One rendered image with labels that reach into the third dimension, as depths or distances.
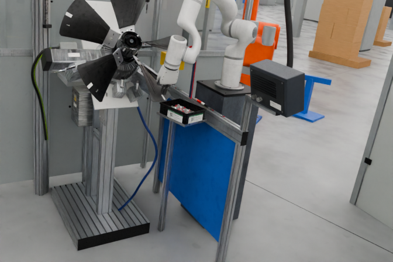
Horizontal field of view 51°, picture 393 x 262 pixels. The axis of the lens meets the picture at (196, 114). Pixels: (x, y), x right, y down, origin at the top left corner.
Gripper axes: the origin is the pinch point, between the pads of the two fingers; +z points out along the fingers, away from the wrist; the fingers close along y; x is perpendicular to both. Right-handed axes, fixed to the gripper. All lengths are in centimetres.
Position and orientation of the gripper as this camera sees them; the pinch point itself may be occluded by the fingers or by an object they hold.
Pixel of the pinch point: (164, 90)
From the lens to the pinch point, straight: 220.7
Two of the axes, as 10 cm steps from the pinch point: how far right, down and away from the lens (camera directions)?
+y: -8.4, 0.7, -5.4
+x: 4.6, 6.1, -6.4
